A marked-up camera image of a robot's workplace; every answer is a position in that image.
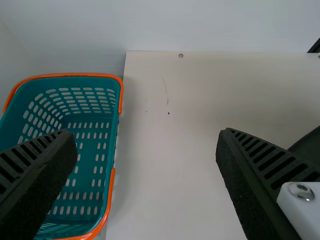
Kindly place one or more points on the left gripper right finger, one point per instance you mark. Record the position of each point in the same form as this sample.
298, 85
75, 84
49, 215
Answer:
252, 180

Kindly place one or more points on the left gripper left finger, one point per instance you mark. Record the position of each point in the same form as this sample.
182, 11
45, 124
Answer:
30, 180

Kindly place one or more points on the teal shopping basket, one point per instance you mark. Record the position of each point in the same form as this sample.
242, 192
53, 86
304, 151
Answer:
87, 112

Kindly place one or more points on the black post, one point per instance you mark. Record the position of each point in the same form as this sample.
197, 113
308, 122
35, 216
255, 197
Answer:
315, 46

